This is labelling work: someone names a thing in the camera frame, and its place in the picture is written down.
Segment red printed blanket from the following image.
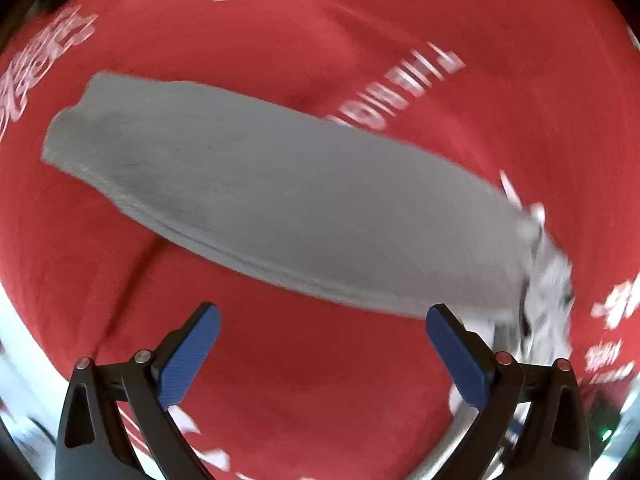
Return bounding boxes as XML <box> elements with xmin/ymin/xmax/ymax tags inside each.
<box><xmin>0</xmin><ymin>0</ymin><xmax>640</xmax><ymax>480</ymax></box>

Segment grey knit garment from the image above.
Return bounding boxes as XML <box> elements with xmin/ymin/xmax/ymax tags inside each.
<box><xmin>41</xmin><ymin>72</ymin><xmax>543</xmax><ymax>322</ymax></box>

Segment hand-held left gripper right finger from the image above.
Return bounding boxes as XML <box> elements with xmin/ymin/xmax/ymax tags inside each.
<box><xmin>426</xmin><ymin>303</ymin><xmax>594</xmax><ymax>480</ymax></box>

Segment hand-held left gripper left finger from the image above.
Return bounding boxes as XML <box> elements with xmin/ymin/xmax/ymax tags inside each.
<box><xmin>54</xmin><ymin>302</ymin><xmax>222</xmax><ymax>480</ymax></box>

